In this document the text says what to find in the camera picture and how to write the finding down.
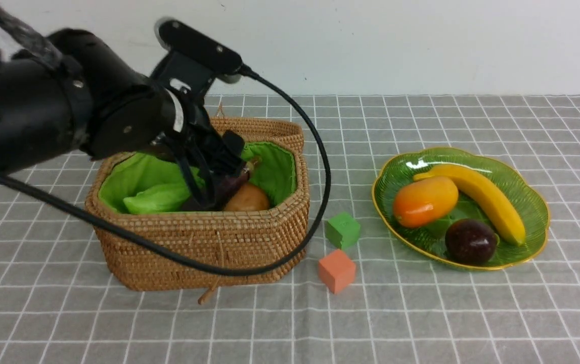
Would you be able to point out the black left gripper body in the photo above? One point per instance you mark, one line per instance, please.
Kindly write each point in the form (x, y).
(187, 133)

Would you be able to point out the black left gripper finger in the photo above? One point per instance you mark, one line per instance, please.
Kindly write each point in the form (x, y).
(227, 164)
(197, 177)

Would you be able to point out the purple eggplant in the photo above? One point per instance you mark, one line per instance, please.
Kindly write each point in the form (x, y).
(239, 179)

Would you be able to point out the green chayote vegetable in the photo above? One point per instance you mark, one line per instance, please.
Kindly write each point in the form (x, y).
(161, 198)

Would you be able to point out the brown potato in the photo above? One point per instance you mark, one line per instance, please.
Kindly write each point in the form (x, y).
(249, 197)

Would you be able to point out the orange mango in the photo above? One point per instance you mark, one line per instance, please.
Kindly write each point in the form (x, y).
(425, 201)

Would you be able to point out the yellow banana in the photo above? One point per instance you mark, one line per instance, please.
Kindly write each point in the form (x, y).
(493, 202)

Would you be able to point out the dark purple mangosteen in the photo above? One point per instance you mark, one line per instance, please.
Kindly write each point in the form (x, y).
(470, 242)

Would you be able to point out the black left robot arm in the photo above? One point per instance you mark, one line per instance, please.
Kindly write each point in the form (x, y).
(70, 91)

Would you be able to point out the green foam cube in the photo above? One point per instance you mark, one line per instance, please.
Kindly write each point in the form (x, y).
(342, 230)

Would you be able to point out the orange foam cube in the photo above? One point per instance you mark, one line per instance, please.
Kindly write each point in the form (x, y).
(337, 271)

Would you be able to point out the green glass leaf plate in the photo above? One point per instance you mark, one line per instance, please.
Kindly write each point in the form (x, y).
(429, 240)

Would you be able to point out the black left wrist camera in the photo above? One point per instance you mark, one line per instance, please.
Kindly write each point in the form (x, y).
(193, 59)

